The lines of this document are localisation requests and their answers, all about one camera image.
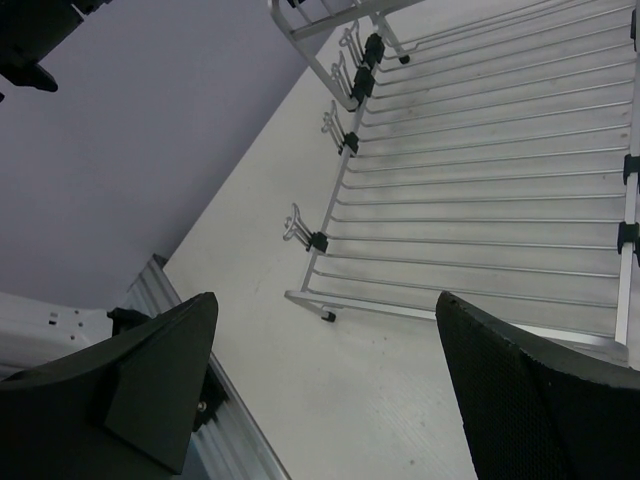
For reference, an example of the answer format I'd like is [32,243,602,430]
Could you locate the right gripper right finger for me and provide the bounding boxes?
[436,291,639,479]

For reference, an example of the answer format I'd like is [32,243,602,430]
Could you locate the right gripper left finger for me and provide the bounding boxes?
[1,292,219,479]

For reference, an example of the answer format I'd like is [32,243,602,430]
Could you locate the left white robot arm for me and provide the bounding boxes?
[1,0,110,93]

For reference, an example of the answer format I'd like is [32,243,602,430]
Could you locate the aluminium mounting rail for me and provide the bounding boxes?
[113,255,290,480]

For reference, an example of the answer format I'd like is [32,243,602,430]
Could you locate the silver wire dish rack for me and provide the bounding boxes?
[269,1,639,364]

